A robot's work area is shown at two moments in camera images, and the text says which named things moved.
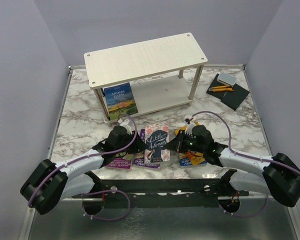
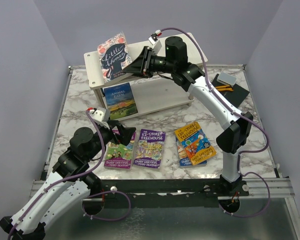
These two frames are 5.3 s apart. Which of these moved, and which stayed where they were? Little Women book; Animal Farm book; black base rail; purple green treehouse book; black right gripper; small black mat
Moved: Little Women book; black right gripper
Stayed: black base rail; purple green treehouse book; Animal Farm book; small black mat
